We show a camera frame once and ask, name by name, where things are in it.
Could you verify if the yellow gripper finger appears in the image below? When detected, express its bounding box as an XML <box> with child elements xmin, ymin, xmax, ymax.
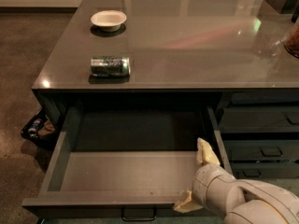
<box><xmin>196</xmin><ymin>138</ymin><xmax>221</xmax><ymax>165</ymax></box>
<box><xmin>173</xmin><ymin>189</ymin><xmax>203</xmax><ymax>213</ymax></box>

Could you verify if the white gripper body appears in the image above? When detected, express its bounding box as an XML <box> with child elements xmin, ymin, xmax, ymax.
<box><xmin>192</xmin><ymin>164</ymin><xmax>235</xmax><ymax>217</ymax></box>

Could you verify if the grey top drawer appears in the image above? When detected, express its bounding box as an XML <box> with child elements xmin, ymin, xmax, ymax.
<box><xmin>22</xmin><ymin>107</ymin><xmax>230</xmax><ymax>221</ymax></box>

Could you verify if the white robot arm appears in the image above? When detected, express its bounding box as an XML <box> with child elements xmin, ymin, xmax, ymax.
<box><xmin>173</xmin><ymin>138</ymin><xmax>299</xmax><ymax>224</ymax></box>

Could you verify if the right middle drawer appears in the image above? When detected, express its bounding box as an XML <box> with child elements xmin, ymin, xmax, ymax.
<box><xmin>224</xmin><ymin>140</ymin><xmax>299</xmax><ymax>162</ymax></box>

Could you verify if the right upper drawer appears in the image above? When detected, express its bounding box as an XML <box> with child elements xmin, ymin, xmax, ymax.
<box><xmin>219</xmin><ymin>106</ymin><xmax>299</xmax><ymax>133</ymax></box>

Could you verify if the right bottom drawer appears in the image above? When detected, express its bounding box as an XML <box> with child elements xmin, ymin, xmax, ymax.
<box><xmin>231</xmin><ymin>162</ymin><xmax>299</xmax><ymax>179</ymax></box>

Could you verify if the dark grey drawer cabinet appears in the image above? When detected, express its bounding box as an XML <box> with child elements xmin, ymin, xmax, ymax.
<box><xmin>31</xmin><ymin>0</ymin><xmax>299</xmax><ymax>180</ymax></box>

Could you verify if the green soda can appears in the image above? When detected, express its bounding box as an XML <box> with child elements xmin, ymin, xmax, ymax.
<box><xmin>90</xmin><ymin>56</ymin><xmax>130</xmax><ymax>77</ymax></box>

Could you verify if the glass jar with snacks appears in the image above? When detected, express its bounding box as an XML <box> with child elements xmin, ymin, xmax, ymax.
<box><xmin>284</xmin><ymin>19</ymin><xmax>299</xmax><ymax>58</ymax></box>

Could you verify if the white bowl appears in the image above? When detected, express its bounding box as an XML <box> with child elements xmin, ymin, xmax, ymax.
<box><xmin>91</xmin><ymin>10</ymin><xmax>127</xmax><ymax>32</ymax></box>

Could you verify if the black floor bin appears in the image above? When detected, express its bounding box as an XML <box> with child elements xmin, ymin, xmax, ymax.
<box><xmin>21</xmin><ymin>108</ymin><xmax>58</xmax><ymax>150</ymax></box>

